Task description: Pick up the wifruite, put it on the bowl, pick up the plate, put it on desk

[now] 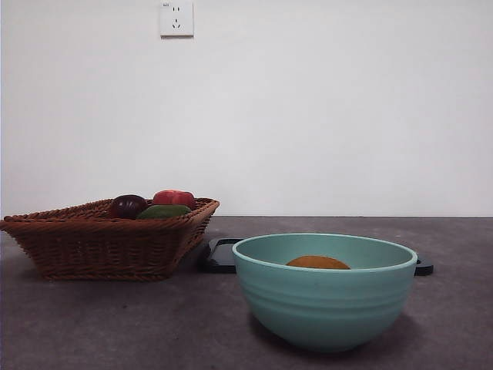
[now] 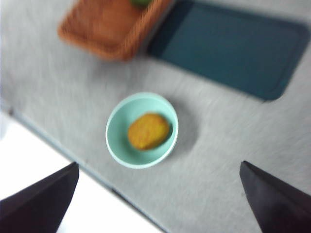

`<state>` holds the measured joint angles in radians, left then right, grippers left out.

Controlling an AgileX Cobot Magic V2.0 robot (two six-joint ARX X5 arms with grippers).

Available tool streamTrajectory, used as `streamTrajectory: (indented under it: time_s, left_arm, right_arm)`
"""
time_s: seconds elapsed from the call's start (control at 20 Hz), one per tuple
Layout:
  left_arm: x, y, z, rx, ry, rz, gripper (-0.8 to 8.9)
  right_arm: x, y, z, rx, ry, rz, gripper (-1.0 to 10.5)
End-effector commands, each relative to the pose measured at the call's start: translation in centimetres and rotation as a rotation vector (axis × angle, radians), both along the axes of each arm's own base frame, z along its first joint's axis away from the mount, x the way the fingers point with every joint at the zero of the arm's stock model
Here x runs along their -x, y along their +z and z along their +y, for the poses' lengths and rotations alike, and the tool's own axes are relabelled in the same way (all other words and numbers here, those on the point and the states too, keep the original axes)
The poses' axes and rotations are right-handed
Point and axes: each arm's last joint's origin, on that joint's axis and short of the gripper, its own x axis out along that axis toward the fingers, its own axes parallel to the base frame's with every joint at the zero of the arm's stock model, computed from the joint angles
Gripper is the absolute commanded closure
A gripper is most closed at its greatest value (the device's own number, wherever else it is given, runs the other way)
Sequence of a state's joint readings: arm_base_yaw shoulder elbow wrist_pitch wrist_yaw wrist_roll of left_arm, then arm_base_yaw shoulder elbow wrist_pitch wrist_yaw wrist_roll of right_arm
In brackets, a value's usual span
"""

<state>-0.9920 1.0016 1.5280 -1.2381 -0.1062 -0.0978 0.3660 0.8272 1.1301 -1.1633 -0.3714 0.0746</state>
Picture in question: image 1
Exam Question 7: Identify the red apple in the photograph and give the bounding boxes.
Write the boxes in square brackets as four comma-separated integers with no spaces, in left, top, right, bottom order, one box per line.
[152,189,196,211]

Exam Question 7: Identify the white wall power socket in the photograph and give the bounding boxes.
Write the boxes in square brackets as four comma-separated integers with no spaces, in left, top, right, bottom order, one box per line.
[159,0,194,39]

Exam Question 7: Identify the brown wicker basket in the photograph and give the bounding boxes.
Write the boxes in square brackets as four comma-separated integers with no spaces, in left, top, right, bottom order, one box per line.
[0,197,220,282]

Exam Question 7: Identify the teal ribbed bowl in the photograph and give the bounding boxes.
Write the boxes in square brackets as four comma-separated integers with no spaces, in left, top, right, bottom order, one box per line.
[232,233,418,353]

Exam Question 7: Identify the dark rectangular tray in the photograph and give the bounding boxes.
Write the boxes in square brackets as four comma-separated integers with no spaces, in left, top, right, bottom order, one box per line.
[196,237,434,277]

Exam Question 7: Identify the green lime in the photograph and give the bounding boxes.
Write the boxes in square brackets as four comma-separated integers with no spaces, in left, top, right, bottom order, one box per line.
[136,203,193,220]

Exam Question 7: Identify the dark purple plum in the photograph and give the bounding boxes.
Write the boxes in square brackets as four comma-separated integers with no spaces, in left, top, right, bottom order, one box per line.
[109,193,149,220]

